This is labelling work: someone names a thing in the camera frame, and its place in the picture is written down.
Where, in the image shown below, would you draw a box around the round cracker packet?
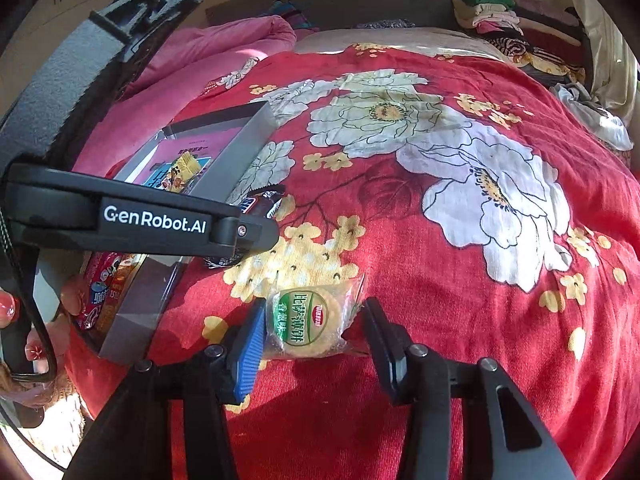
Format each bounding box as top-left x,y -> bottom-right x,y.
262,275 -> 368,361

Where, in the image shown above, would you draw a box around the small yellow snack packet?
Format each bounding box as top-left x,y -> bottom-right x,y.
157,154 -> 213,195

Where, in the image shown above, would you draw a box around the teal and purple pillow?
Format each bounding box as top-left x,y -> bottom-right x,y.
267,0 -> 313,31

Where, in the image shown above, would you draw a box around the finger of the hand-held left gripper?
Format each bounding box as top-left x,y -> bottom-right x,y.
212,212 -> 281,260

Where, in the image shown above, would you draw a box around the grey and white clothes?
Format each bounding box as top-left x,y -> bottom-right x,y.
550,82 -> 635,151

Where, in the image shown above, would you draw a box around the grey cardboard tray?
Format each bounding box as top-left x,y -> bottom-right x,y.
75,100 -> 278,361

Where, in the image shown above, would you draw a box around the pink and blue book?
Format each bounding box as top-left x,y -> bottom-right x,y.
117,127 -> 246,196

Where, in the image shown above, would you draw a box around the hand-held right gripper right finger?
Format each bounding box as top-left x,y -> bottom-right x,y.
362,297 -> 576,480

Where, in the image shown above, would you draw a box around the orange fluffy rug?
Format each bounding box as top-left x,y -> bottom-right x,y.
0,360 -> 101,461

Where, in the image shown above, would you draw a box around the pink quilt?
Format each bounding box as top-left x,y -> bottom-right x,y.
72,15 -> 298,176

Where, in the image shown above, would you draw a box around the person's left hand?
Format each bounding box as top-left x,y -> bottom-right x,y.
0,277 -> 88,406

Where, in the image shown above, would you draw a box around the pile of folded clothes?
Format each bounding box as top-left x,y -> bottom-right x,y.
452,0 -> 588,88

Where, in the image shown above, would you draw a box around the blue patterned pillow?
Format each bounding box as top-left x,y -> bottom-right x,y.
357,19 -> 418,31

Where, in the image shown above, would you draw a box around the red floral blanket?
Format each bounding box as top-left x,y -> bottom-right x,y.
65,42 -> 640,480

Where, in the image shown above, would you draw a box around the dark chocolate bar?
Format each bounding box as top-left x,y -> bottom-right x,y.
202,186 -> 287,270

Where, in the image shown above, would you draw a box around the cream curtain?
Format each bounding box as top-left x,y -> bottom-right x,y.
567,0 -> 640,126

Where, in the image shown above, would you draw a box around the cream wardrobe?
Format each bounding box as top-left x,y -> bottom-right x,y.
7,0 -> 126,56

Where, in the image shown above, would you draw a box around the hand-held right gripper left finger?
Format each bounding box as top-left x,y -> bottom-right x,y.
65,297 -> 268,480

